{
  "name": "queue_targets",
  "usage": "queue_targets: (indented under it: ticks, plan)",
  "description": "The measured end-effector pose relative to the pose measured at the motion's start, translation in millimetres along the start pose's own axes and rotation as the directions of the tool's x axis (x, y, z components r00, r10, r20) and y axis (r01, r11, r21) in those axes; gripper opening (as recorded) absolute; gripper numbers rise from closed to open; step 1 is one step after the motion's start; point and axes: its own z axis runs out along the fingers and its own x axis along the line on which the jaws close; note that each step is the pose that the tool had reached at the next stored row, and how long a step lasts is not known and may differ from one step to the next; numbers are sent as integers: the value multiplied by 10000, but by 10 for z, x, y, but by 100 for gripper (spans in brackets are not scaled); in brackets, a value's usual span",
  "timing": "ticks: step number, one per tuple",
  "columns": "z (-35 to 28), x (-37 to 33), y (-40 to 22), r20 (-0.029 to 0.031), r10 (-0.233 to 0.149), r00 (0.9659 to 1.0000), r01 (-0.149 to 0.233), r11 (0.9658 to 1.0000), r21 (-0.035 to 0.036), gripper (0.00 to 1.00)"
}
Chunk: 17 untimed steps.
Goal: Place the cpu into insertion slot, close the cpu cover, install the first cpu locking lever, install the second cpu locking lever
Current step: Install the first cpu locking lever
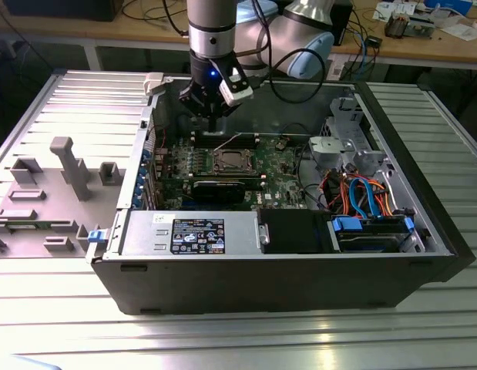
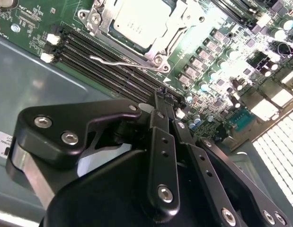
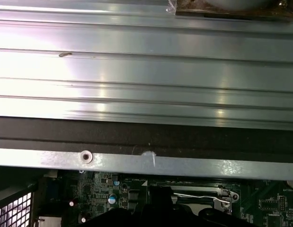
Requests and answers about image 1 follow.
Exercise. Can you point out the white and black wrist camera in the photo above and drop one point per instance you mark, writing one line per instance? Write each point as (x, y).
(238, 94)

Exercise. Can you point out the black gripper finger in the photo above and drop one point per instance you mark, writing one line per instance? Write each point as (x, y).
(227, 109)
(192, 98)

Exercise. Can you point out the silver coin cell battery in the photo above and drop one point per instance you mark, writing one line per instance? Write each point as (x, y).
(280, 145)

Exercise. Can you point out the wooden workbench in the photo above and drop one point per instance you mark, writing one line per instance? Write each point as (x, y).
(107, 32)

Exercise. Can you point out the metal disk bay cage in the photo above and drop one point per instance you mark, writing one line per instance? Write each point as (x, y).
(330, 145)

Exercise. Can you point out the blue box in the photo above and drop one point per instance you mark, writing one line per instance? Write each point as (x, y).
(450, 5)

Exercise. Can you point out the CPU socket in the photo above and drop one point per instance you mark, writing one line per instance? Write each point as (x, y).
(214, 168)

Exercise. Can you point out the white printed papers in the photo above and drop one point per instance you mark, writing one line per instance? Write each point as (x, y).
(384, 9)

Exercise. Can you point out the small black adapter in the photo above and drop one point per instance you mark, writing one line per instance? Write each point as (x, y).
(375, 41)

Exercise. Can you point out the hard disk in blue carrier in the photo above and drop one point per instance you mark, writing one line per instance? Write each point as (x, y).
(346, 224)

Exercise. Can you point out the black PC case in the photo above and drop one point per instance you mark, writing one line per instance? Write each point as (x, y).
(261, 285)

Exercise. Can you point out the grey parts rack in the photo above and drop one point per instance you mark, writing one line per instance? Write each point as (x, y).
(49, 200)

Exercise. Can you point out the metal locking lever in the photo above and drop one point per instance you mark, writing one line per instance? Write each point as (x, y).
(228, 142)

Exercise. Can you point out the black graphics card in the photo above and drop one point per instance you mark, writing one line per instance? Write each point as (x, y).
(219, 190)

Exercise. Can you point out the blue case latch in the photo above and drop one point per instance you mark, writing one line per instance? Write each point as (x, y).
(96, 236)

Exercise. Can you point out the grey power supply unit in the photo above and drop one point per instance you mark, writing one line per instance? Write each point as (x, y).
(145, 231)

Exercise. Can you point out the black tower box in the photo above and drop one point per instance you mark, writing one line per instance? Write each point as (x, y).
(344, 23)

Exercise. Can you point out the white paper sheets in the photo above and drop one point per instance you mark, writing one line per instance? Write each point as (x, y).
(465, 32)

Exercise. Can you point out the green motherboard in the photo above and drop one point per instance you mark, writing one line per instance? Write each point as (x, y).
(280, 181)

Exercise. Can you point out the device with copper coil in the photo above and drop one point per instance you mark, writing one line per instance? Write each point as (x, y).
(396, 27)

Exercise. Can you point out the black drive bay box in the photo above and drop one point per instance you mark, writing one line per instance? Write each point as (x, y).
(292, 231)

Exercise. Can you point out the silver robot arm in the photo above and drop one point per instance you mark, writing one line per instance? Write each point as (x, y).
(211, 23)

